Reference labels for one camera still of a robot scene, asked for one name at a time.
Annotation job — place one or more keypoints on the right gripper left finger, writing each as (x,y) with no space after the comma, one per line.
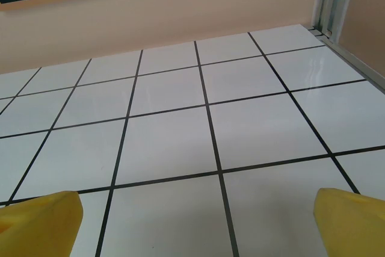
(42,224)

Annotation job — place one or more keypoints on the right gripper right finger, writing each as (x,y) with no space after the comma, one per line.
(352,224)

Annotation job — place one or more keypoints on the aluminium table edge rail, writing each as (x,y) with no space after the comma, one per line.
(358,64)

